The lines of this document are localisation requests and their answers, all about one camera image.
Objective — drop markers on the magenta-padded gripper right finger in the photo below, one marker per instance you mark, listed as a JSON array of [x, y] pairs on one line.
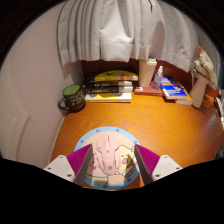
[[164, 166]]

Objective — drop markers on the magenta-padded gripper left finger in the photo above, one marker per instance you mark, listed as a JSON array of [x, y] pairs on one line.
[[60, 166]]

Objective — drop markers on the white computer mouse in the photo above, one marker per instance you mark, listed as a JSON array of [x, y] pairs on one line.
[[107, 156]]

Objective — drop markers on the round cartoon-print mouse pad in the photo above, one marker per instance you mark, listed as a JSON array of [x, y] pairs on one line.
[[128, 166]]

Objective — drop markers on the dark green mug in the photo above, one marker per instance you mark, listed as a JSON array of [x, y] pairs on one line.
[[73, 96]]

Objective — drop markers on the orange-cover book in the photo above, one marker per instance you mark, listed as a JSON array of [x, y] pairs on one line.
[[187, 98]]

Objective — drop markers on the red-brown book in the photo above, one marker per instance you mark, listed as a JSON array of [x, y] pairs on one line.
[[146, 90]]

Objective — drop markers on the white device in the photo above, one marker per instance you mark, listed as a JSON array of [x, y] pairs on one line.
[[220, 111]]

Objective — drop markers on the white ceramic pitcher vase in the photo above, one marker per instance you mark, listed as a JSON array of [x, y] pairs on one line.
[[199, 91]]

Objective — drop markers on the yellow and white book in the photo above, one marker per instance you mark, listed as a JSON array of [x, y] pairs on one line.
[[108, 97]]

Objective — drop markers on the clear spray bottle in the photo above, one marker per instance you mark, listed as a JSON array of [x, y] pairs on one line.
[[157, 80]]

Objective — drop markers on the cream lidded tumbler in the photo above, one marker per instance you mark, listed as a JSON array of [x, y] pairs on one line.
[[146, 73]]

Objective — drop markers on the yellow and black cover book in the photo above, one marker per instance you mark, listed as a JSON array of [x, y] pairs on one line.
[[115, 76]]

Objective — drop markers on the white pleated curtain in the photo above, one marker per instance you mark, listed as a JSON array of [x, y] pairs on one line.
[[116, 30]]

